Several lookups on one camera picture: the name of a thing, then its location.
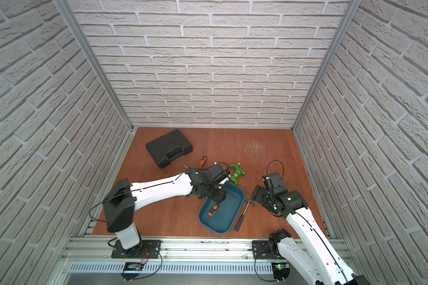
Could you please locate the small orange screwdriver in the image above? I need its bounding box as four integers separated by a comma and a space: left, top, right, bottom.
199, 156, 207, 168

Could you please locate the orange black screwdriver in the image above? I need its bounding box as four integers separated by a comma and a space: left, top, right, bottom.
208, 204, 219, 216

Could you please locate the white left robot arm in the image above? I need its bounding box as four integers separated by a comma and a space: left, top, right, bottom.
101, 163, 230, 251

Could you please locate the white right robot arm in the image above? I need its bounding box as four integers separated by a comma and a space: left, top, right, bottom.
252, 172, 370, 285

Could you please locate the teal storage tray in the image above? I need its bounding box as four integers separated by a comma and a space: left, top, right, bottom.
198, 182, 246, 235

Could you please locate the green plastic clamp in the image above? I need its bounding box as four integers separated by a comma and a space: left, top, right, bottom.
229, 162, 246, 185

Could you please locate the black plastic tool case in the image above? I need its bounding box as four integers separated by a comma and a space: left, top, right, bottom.
146, 129, 193, 169

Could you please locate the right controller board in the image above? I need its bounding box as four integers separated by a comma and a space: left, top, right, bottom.
271, 262, 291, 282

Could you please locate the controller board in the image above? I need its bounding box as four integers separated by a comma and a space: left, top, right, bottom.
121, 262, 144, 281
271, 262, 291, 282

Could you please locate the left controller board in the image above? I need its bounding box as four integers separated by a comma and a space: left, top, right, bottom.
121, 262, 144, 281

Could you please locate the black handled hammer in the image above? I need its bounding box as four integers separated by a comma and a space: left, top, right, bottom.
234, 199, 255, 232

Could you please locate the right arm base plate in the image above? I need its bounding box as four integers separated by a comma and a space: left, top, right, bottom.
252, 240, 282, 260

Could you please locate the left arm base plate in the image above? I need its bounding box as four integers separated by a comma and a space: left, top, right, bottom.
111, 239, 162, 260

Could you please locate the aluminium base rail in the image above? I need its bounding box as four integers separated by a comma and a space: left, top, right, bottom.
49, 236, 354, 285

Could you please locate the aluminium frame corner post right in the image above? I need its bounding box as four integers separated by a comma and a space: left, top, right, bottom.
292, 0, 362, 132

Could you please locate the aluminium frame corner post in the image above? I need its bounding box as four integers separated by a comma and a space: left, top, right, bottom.
54, 0, 134, 132
292, 0, 362, 132

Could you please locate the aluminium frame corner post left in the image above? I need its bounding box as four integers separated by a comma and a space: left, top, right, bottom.
54, 0, 134, 132

